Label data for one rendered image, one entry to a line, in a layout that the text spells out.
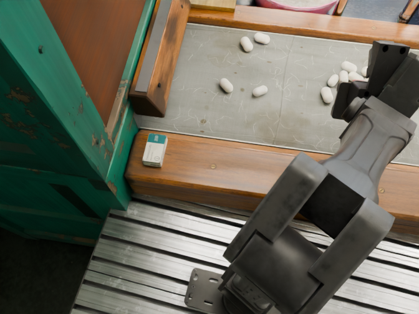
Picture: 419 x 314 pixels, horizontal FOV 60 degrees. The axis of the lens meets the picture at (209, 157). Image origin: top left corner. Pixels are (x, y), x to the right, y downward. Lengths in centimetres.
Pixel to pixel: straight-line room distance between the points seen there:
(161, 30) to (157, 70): 9
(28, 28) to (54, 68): 6
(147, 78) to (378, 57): 38
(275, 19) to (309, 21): 8
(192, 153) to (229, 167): 7
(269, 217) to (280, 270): 5
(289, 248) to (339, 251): 4
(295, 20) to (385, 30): 20
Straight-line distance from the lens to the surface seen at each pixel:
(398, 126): 48
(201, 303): 72
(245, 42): 86
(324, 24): 93
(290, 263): 32
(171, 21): 78
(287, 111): 79
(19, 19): 38
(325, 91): 81
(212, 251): 74
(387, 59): 61
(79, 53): 51
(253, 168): 69
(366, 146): 40
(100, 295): 76
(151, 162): 68
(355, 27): 95
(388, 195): 74
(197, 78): 82
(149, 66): 70
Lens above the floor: 140
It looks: 65 degrees down
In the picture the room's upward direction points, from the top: straight up
